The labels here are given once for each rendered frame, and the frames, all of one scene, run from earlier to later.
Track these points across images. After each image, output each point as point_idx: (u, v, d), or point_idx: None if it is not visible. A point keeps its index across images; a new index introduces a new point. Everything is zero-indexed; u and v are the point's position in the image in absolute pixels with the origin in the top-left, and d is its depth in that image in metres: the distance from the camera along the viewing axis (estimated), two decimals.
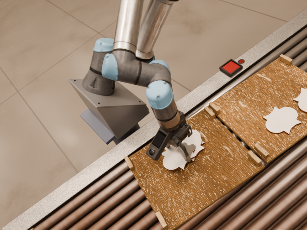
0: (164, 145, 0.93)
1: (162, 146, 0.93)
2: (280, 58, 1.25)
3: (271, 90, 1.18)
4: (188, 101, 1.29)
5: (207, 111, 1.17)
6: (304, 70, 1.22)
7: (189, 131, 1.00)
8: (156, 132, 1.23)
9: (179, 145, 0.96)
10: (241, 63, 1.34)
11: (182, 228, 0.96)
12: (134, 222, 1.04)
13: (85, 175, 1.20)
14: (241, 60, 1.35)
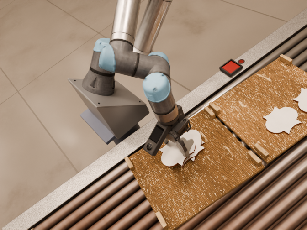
0: (161, 140, 0.91)
1: (160, 141, 0.90)
2: (280, 58, 1.25)
3: (271, 90, 1.18)
4: (188, 101, 1.29)
5: (207, 111, 1.17)
6: (304, 70, 1.22)
7: (187, 126, 0.98)
8: None
9: (177, 140, 0.93)
10: (241, 63, 1.34)
11: (182, 228, 0.96)
12: (134, 222, 1.04)
13: (85, 175, 1.20)
14: (241, 60, 1.35)
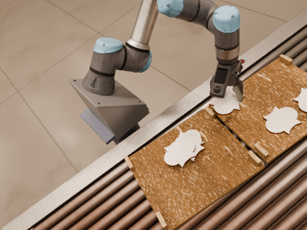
0: (227, 80, 0.92)
1: (227, 80, 0.91)
2: (280, 58, 1.25)
3: (271, 90, 1.18)
4: (188, 101, 1.29)
5: (207, 111, 1.17)
6: (304, 70, 1.22)
7: None
8: (156, 132, 1.23)
9: (238, 80, 0.95)
10: (241, 63, 1.34)
11: (182, 228, 0.96)
12: (134, 222, 1.04)
13: (85, 175, 1.20)
14: (241, 60, 1.35)
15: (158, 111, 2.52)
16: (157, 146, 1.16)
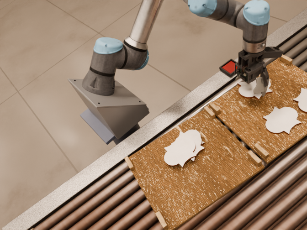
0: None
1: None
2: (280, 58, 1.25)
3: (271, 90, 1.18)
4: (188, 101, 1.29)
5: (207, 111, 1.17)
6: (304, 70, 1.22)
7: (237, 73, 1.03)
8: (156, 132, 1.23)
9: None
10: None
11: (182, 228, 0.96)
12: (134, 222, 1.04)
13: (85, 175, 1.20)
14: None
15: (158, 111, 2.52)
16: (157, 146, 1.16)
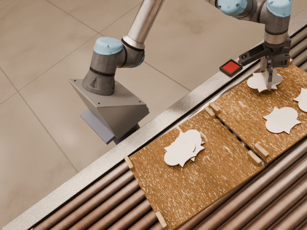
0: (256, 56, 1.04)
1: (254, 56, 1.04)
2: None
3: (271, 90, 1.18)
4: (188, 101, 1.29)
5: (207, 111, 1.17)
6: (304, 70, 1.22)
7: (286, 64, 1.06)
8: (156, 132, 1.23)
9: (268, 65, 1.04)
10: None
11: (182, 228, 0.96)
12: (134, 222, 1.04)
13: (85, 175, 1.20)
14: None
15: (158, 111, 2.52)
16: (157, 146, 1.16)
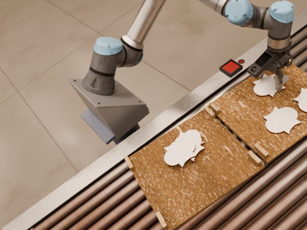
0: (267, 65, 1.05)
1: (265, 65, 1.05)
2: None
3: None
4: (188, 101, 1.29)
5: (207, 111, 1.17)
6: (304, 70, 1.22)
7: (288, 62, 1.11)
8: (156, 132, 1.23)
9: (278, 70, 1.07)
10: (241, 63, 1.34)
11: (182, 228, 0.96)
12: (134, 222, 1.04)
13: (85, 175, 1.20)
14: (241, 60, 1.35)
15: (158, 111, 2.52)
16: (157, 146, 1.16)
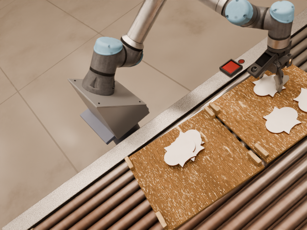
0: (267, 65, 1.05)
1: (265, 65, 1.05)
2: None
3: None
4: (188, 101, 1.29)
5: (207, 111, 1.17)
6: (304, 70, 1.22)
7: (288, 62, 1.11)
8: (156, 132, 1.23)
9: (278, 70, 1.07)
10: (241, 63, 1.34)
11: (182, 228, 0.96)
12: (134, 222, 1.04)
13: (85, 175, 1.20)
14: (241, 60, 1.35)
15: (158, 111, 2.52)
16: (157, 146, 1.16)
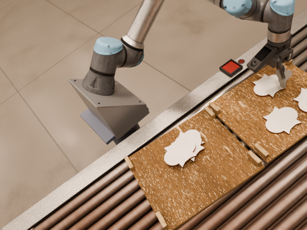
0: (267, 59, 1.03)
1: (265, 60, 1.03)
2: None
3: None
4: (188, 101, 1.29)
5: (207, 111, 1.17)
6: (304, 70, 1.22)
7: (288, 57, 1.09)
8: (156, 132, 1.23)
9: (278, 63, 1.05)
10: (241, 63, 1.34)
11: (182, 228, 0.96)
12: (134, 222, 1.04)
13: (85, 175, 1.20)
14: (241, 60, 1.35)
15: (158, 111, 2.52)
16: (157, 146, 1.16)
